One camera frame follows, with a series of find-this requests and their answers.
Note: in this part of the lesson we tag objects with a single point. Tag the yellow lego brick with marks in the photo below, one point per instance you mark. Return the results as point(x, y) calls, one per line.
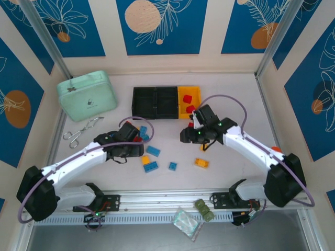
point(145, 160)

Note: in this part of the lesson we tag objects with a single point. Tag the long blue lego brick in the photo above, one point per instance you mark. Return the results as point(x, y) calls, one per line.
point(151, 166)
point(153, 151)

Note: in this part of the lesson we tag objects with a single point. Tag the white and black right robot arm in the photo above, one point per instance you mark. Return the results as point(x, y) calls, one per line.
point(251, 146)

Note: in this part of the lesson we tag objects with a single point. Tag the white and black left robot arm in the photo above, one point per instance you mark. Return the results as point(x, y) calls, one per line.
point(78, 159)

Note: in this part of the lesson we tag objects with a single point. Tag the small red lego brick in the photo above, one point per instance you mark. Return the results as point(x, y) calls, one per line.
point(191, 125)

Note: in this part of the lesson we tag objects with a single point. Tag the long yellow lego brick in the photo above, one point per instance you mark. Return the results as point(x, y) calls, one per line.
point(201, 162)

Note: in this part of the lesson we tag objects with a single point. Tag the small blue lego brick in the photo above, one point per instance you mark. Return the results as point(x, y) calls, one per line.
point(172, 166)

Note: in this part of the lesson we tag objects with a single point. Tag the yellow plastic container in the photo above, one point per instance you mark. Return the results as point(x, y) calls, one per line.
point(195, 91)

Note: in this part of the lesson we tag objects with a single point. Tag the metal tongs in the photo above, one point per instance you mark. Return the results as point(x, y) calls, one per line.
point(84, 129)

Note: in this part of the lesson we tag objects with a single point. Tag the black plastic container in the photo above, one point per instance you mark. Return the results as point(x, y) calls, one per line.
point(144, 102)
point(167, 102)

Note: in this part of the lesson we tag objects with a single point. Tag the mint green zip case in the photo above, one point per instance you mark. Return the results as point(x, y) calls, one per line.
point(89, 96)

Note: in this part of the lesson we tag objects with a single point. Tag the olive green block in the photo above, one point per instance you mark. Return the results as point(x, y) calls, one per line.
point(209, 217)
point(199, 204)
point(204, 210)

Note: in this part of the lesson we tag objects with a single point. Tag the orange round button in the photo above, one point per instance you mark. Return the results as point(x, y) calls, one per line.
point(276, 149)

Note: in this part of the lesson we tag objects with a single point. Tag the clear plastic zip bag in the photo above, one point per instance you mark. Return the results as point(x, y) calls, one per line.
point(185, 222)

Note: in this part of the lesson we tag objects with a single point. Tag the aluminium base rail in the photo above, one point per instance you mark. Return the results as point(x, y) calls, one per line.
point(167, 201)

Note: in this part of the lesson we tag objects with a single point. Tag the aluminium frame post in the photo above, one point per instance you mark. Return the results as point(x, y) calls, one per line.
point(274, 39)
point(49, 39)

